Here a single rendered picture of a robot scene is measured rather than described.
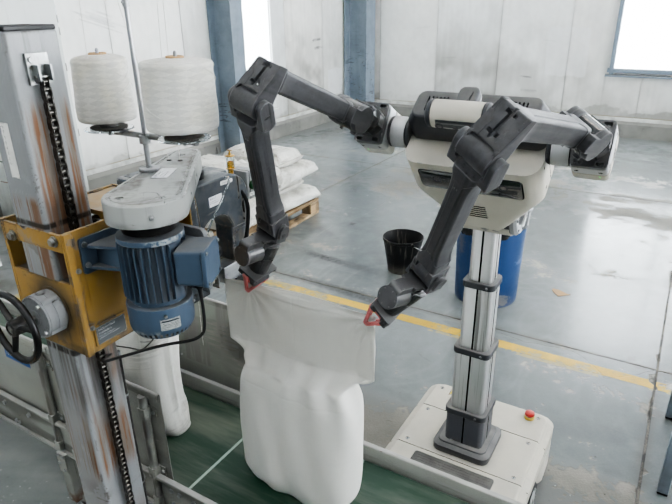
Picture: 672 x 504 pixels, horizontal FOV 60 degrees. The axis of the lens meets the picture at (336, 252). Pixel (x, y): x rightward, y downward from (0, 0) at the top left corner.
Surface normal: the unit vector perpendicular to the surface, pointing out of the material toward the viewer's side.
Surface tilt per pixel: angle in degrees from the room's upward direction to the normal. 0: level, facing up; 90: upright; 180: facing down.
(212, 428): 0
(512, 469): 0
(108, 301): 90
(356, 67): 90
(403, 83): 90
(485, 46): 90
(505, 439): 0
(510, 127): 60
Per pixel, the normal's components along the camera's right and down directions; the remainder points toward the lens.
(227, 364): -0.51, 0.34
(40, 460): -0.01, -0.92
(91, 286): 0.86, 0.19
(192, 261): -0.12, 0.39
